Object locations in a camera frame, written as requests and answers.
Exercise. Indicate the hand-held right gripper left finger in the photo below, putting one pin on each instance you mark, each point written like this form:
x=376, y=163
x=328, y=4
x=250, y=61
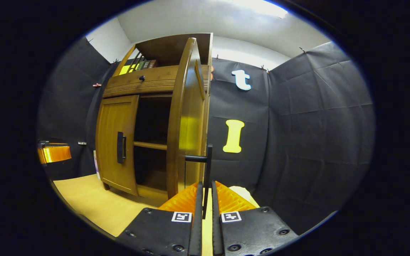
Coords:
x=197, y=231

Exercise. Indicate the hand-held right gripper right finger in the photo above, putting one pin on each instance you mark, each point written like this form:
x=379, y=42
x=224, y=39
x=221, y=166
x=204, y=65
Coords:
x=216, y=231

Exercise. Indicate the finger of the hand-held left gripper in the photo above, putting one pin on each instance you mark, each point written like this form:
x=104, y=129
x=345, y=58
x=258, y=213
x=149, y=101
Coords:
x=55, y=153

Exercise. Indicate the wooden cabinet door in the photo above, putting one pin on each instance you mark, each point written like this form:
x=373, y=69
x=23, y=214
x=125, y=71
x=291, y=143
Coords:
x=110, y=124
x=190, y=124

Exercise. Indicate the wooden double-door shoe cabinet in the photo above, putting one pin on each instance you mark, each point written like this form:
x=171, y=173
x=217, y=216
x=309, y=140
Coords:
x=169, y=49

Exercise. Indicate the wooden cabinet drawer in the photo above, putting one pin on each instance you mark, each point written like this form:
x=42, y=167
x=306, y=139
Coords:
x=148, y=80

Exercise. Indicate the pink standing book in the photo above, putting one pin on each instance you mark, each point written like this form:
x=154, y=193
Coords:
x=96, y=165

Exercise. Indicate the wooden inner shelf board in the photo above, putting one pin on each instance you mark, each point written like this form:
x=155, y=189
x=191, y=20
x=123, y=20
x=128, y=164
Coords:
x=150, y=145

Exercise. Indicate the green book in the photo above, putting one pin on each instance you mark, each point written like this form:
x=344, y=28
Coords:
x=138, y=67

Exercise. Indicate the brown book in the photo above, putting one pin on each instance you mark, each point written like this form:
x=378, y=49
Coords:
x=152, y=63

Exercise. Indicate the black backdrop cloth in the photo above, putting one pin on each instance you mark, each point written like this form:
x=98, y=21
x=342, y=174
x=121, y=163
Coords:
x=297, y=124

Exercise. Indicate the ceiling light panel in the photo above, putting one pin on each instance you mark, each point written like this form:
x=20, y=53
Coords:
x=258, y=7

